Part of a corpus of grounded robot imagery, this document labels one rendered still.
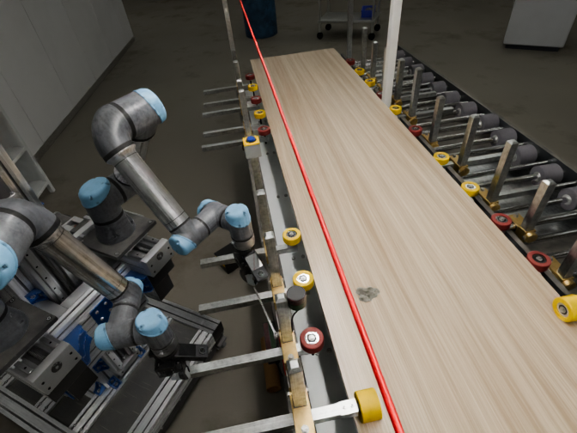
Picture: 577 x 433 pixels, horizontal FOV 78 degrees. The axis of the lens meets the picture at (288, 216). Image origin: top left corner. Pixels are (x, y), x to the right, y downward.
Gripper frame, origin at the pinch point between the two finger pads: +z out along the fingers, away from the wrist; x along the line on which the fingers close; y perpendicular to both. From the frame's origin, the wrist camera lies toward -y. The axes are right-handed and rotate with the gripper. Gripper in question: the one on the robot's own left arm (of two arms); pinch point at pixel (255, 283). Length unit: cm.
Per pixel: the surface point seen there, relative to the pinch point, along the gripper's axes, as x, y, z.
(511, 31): -544, 263, 68
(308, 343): -4.8, -29.3, 2.8
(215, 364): 24.2, -17.1, 7.2
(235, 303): 8.7, 2.5, 8.5
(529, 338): -64, -65, 3
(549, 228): -139, -32, 22
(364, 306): -29.0, -27.9, 3.2
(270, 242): -8.5, 0.1, -17.3
